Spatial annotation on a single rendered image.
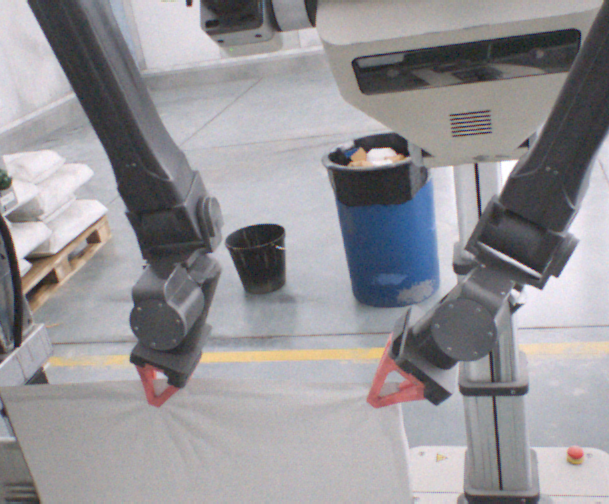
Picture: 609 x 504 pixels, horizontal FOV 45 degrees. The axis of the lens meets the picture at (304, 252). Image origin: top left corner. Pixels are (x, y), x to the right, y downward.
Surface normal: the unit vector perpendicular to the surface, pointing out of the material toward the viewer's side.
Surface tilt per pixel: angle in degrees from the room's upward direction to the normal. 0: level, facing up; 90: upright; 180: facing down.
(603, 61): 99
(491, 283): 29
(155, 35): 90
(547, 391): 0
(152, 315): 89
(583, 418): 0
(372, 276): 93
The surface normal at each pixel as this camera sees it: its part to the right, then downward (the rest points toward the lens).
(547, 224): -0.53, 0.55
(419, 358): 0.58, -0.66
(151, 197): -0.13, 0.69
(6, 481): -0.21, 0.43
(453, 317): -0.43, 0.25
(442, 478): -0.17, -0.90
